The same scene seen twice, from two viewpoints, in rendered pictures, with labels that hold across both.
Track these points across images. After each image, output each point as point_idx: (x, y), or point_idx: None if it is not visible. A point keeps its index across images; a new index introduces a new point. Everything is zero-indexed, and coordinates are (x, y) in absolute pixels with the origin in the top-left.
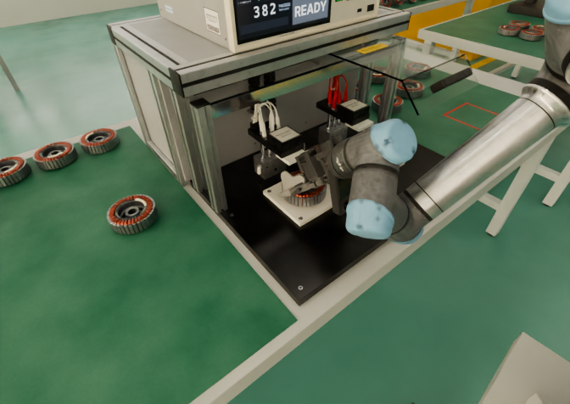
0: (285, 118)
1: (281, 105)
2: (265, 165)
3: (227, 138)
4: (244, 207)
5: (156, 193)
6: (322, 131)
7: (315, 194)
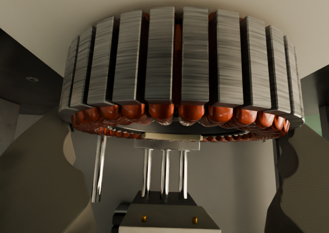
0: (83, 158)
1: (89, 188)
2: (194, 144)
3: (201, 167)
4: (325, 93)
5: (306, 119)
6: (4, 138)
7: (214, 109)
